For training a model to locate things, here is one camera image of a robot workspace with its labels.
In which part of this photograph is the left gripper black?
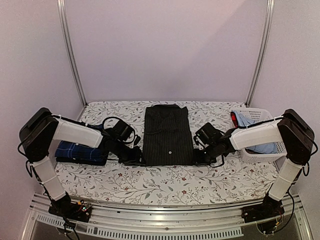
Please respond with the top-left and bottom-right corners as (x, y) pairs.
(112, 140), (147, 167)

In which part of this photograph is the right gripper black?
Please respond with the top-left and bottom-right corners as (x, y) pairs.
(191, 143), (219, 167)

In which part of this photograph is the black pinstriped long sleeve shirt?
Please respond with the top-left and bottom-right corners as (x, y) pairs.
(142, 104), (194, 167)

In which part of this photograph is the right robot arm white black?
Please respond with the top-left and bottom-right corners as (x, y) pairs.
(194, 109), (319, 218)

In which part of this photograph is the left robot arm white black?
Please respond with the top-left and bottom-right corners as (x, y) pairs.
(17, 107), (145, 217)

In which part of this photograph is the floral patterned tablecloth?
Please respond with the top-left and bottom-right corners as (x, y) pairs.
(52, 101), (278, 206)

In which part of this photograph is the red black garment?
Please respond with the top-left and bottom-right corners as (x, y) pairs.
(230, 111), (240, 128)

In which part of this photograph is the light blue shirt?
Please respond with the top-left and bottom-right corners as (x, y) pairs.
(234, 111), (278, 154)

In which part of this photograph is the folded blue plaid shirt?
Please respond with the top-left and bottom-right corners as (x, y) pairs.
(55, 124), (107, 161)

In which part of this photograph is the white plastic laundry basket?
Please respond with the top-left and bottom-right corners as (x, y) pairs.
(230, 107), (287, 164)

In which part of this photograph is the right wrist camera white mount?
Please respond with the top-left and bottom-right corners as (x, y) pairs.
(193, 134), (205, 149)

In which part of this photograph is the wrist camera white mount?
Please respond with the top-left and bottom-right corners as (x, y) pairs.
(133, 134), (141, 146)
(193, 134), (205, 149)

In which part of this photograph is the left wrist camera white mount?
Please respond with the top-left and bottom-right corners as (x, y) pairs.
(133, 134), (141, 146)

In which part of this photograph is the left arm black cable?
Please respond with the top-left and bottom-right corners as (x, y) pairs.
(101, 116), (121, 131)

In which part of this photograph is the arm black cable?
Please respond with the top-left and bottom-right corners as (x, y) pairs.
(233, 116), (287, 131)
(101, 116), (121, 131)

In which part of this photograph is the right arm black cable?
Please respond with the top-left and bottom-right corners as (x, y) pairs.
(233, 116), (287, 131)

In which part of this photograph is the aluminium front rail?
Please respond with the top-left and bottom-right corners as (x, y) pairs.
(21, 194), (315, 240)

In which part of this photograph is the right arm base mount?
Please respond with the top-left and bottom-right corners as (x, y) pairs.
(241, 193), (285, 223)

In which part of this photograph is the right aluminium frame post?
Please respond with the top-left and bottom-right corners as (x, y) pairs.
(245, 0), (275, 107)

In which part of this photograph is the aluminium frame post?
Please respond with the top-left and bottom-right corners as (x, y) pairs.
(245, 0), (275, 107)
(56, 0), (88, 107)

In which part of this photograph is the left aluminium frame post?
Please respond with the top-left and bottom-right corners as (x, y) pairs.
(56, 0), (88, 107)

